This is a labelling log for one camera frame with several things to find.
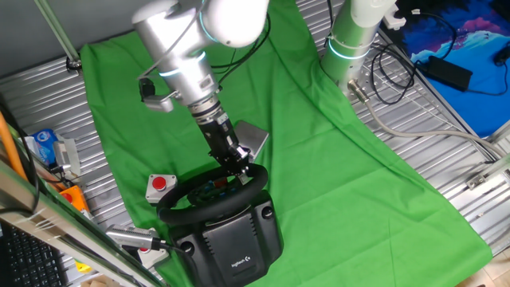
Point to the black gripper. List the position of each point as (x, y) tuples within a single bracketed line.
[(223, 139)]

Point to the black steering wheel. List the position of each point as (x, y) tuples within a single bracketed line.
[(191, 217)]

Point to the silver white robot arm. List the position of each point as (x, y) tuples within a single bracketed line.
[(183, 52)]

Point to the silver digital scale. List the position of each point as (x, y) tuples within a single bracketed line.
[(257, 139)]

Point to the grey box red button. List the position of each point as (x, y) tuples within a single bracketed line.
[(159, 183), (153, 257)]

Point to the green cloth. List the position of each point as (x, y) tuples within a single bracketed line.
[(338, 179)]

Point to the orange box red button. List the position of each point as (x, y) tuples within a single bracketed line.
[(77, 199)]

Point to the wooden block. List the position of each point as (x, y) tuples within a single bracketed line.
[(93, 284)]

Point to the blue tissue pack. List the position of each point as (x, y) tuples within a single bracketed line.
[(44, 143)]

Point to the white power strip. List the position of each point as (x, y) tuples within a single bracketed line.
[(392, 18)]

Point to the aluminium stand pole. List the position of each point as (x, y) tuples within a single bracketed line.
[(60, 36)]

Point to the orange tube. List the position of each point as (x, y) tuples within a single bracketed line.
[(10, 151)]

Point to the black keyboard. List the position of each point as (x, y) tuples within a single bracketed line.
[(28, 263)]

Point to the black power adapter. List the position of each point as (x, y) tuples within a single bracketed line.
[(450, 71)]

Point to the blue patterned mat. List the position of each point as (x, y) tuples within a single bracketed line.
[(478, 107)]

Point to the black computer mouse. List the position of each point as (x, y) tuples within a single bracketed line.
[(503, 56)]

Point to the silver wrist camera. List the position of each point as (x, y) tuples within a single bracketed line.
[(159, 103)]

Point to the silver exterior camera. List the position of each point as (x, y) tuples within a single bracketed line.
[(131, 237)]

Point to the aluminium frame bar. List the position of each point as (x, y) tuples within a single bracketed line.
[(60, 227)]

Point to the aluminium stand bracket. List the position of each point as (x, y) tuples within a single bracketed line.
[(476, 181)]

